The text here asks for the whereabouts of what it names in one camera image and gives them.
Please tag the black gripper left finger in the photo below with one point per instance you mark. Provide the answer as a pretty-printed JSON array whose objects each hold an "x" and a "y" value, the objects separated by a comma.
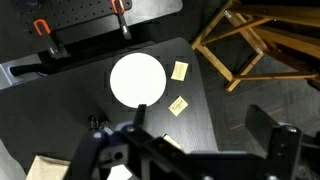
[{"x": 140, "y": 115}]

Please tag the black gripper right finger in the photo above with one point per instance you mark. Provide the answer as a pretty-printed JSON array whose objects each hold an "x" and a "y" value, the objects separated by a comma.
[{"x": 283, "y": 150}]

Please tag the yellow sticky note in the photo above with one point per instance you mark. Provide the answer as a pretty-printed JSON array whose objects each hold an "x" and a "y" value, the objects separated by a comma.
[
  {"x": 178, "y": 106},
  {"x": 179, "y": 71}
]

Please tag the black perforated breadboard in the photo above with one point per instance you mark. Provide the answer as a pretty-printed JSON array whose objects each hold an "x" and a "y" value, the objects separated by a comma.
[{"x": 73, "y": 13}]

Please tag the wooden stand frame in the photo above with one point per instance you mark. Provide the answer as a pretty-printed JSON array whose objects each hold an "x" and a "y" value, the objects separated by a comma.
[{"x": 240, "y": 30}]

